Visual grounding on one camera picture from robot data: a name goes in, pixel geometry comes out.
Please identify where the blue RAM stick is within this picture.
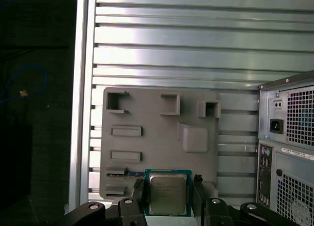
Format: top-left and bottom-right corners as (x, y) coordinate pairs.
(106, 171), (145, 178)

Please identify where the grey parts rack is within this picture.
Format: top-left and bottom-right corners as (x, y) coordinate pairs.
(99, 87), (221, 201)

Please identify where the silver CPU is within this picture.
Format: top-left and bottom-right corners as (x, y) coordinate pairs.
(143, 168), (193, 217)

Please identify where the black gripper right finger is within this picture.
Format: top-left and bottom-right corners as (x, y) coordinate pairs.
(192, 174), (295, 226)

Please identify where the black PC case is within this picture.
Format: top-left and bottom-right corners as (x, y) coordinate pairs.
(256, 69), (314, 226)

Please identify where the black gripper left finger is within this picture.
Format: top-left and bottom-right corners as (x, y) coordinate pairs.
(63, 178), (146, 226)

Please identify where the blue network cable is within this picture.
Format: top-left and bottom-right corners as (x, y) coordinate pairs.
(0, 64), (49, 104)

